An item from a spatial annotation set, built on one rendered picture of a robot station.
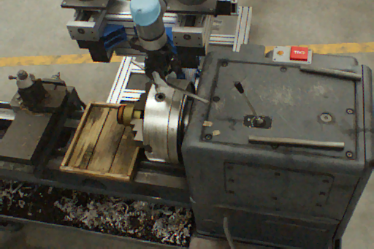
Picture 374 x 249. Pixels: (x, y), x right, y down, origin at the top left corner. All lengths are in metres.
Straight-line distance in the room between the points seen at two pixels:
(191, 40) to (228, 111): 0.59
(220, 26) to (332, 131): 1.98
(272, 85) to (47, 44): 2.60
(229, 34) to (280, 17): 0.61
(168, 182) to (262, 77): 0.57
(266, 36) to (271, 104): 2.09
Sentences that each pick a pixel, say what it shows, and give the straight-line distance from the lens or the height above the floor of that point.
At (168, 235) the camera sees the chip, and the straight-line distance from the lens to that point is 2.02.
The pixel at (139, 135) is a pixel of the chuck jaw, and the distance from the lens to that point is 1.60.
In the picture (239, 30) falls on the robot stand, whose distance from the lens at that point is 3.24.
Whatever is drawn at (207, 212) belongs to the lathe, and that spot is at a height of 0.76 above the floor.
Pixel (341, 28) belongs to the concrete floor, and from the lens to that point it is 3.66.
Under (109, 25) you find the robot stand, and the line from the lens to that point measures 2.19.
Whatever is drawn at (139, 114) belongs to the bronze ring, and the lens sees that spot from 1.67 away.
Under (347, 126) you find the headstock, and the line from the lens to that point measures 1.45.
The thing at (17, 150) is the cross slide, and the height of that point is 0.97.
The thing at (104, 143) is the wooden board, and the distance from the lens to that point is 1.91.
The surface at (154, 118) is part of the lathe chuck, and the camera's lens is 1.52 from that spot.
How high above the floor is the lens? 2.41
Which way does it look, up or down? 52 degrees down
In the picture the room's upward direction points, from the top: 9 degrees counter-clockwise
